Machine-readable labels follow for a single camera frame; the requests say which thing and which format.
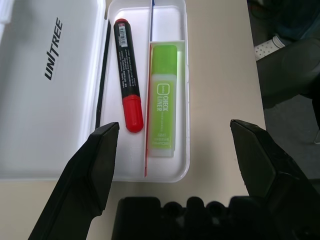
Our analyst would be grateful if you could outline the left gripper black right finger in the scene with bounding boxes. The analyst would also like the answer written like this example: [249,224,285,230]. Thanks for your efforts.
[229,119,320,240]

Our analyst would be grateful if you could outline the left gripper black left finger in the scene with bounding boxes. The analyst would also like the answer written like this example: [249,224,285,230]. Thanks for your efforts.
[28,121,120,240]

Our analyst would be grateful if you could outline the white hinged pencil case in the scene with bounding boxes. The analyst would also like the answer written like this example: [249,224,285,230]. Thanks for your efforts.
[0,0,192,184]

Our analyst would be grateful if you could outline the green highlighter pen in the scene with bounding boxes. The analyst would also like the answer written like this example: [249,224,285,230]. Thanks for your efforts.
[146,44,179,158]

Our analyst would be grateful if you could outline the black marker with red cap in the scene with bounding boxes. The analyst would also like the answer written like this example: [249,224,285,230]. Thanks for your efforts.
[113,18,145,134]

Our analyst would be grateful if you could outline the white perforated shoe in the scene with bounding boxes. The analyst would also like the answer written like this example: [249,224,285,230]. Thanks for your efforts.
[253,34,286,61]

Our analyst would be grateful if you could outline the person leg dark trousers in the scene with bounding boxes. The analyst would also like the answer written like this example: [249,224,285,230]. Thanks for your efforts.
[246,0,320,47]

